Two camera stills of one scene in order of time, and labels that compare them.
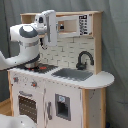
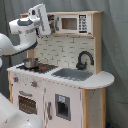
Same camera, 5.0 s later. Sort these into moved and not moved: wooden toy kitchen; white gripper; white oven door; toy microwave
Moved: white gripper
Not moved: white oven door; toy microwave; wooden toy kitchen
